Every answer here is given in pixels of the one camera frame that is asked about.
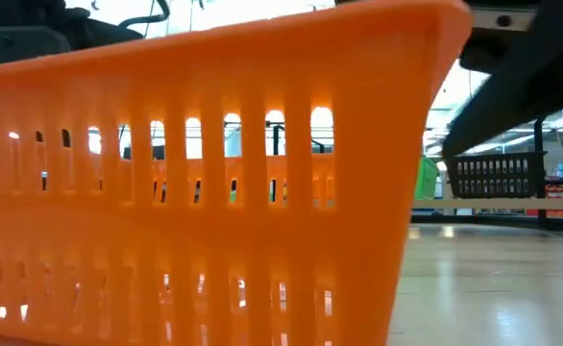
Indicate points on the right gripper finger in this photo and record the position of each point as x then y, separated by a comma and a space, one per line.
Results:
541, 72

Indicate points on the black slotted plastic basket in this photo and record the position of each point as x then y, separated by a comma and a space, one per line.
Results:
497, 156

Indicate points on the green slotted plastic basket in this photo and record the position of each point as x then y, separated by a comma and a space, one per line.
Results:
425, 178

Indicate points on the orange slotted plastic basket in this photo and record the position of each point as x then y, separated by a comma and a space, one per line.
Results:
214, 240

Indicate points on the wooden shelf with black frame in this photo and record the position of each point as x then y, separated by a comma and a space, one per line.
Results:
493, 204

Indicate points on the black metal table frame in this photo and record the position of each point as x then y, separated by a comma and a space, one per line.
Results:
478, 219

